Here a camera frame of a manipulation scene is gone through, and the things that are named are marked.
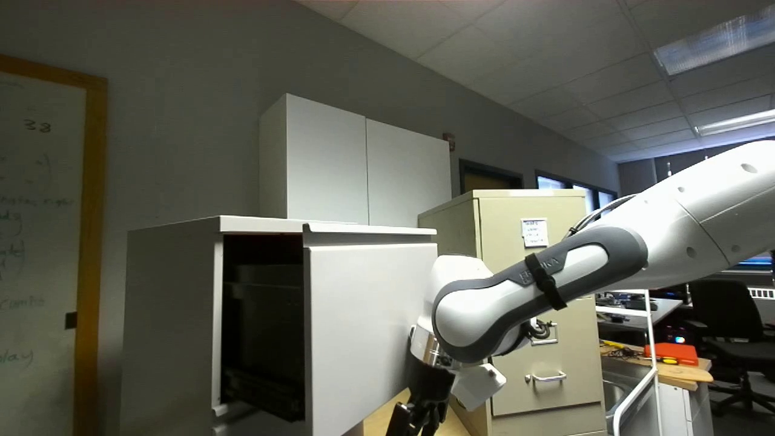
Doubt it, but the black office chair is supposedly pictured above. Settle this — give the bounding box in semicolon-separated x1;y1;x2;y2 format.
690;282;775;414

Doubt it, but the white wall cabinet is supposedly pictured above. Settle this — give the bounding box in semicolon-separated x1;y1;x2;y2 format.
258;95;452;225

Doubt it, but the beige filing cabinet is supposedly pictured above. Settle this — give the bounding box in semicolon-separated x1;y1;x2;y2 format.
418;190;604;436

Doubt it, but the long ceiling light strip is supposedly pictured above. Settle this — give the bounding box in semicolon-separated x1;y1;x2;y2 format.
693;109;775;137

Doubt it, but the orange tool on desk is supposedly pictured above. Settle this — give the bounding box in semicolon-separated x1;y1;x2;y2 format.
654;343;699;367

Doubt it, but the white metal frame stand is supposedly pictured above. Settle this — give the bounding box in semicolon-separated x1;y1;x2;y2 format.
595;289;658;436

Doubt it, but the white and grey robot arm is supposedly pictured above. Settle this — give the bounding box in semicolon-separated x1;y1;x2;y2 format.
385;140;775;436

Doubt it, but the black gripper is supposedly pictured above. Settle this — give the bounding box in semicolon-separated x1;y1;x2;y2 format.
390;356;452;436

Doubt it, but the white left filing cabinet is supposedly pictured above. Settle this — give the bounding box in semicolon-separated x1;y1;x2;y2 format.
116;213;438;436

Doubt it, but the ceiling light panel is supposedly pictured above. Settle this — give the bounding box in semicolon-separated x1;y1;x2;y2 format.
652;6;775;75

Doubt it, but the wood-framed whiteboard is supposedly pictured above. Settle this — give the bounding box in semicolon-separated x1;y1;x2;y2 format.
0;55;105;436

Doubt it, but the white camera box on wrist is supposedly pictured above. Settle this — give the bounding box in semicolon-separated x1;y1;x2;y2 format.
451;362;505;413

